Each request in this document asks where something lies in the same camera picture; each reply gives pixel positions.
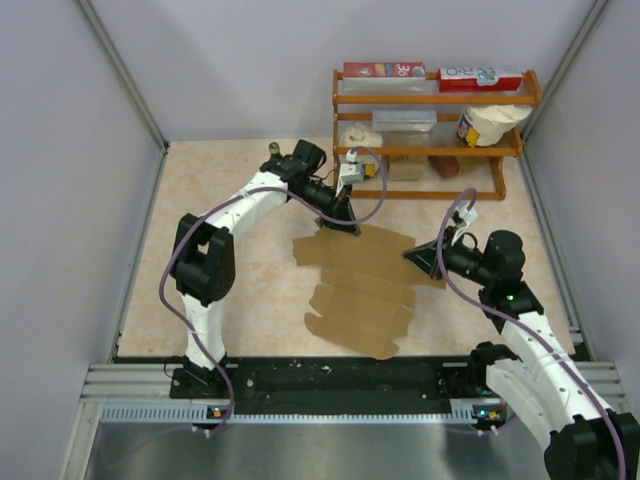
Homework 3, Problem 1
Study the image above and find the brown cardboard box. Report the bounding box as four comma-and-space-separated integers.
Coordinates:
293, 225, 446, 360

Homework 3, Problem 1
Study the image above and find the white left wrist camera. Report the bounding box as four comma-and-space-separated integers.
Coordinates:
336, 149, 366, 194

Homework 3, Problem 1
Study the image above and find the wooden shelf rack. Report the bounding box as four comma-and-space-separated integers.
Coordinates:
332, 70, 544, 201

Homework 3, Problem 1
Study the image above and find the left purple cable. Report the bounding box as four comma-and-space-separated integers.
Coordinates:
158, 146, 387, 439

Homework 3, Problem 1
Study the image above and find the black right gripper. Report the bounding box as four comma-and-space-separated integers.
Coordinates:
402, 226, 495, 287

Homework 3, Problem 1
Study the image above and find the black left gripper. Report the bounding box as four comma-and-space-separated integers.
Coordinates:
293, 179, 359, 235

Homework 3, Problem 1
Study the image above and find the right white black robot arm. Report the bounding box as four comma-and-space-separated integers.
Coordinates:
403, 227, 639, 479

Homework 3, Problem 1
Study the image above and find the red white wrap box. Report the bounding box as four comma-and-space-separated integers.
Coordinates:
436, 67, 523, 93

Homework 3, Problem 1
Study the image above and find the brown red block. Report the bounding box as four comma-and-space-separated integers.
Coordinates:
429, 156, 461, 179

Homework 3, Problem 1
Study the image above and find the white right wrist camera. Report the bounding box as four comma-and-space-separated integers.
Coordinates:
452, 201, 478, 235

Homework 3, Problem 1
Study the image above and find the green glass bottle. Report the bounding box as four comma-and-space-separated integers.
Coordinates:
268, 142, 282, 159

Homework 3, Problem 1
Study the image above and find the large white flour bag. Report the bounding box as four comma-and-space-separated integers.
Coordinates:
456, 105, 532, 148

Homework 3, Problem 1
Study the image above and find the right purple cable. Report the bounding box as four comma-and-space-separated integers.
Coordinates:
437, 187, 629, 480

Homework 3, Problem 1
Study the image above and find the red foil box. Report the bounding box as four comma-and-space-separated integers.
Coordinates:
342, 62, 426, 82

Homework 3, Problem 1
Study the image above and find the silver foil box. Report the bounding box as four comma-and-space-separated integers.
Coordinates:
371, 110, 438, 132

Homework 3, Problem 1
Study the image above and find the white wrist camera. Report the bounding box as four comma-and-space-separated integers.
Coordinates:
452, 201, 478, 235
336, 149, 366, 194

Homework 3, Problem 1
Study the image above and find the tan block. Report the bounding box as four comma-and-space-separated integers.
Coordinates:
388, 155, 427, 181

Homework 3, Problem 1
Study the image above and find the purple cable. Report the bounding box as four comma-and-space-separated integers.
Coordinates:
158, 146, 387, 439
437, 187, 629, 480

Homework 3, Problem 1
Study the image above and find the white bag left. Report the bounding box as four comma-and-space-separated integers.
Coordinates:
338, 123, 383, 179

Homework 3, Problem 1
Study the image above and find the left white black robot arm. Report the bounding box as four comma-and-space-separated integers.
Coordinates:
170, 140, 365, 397

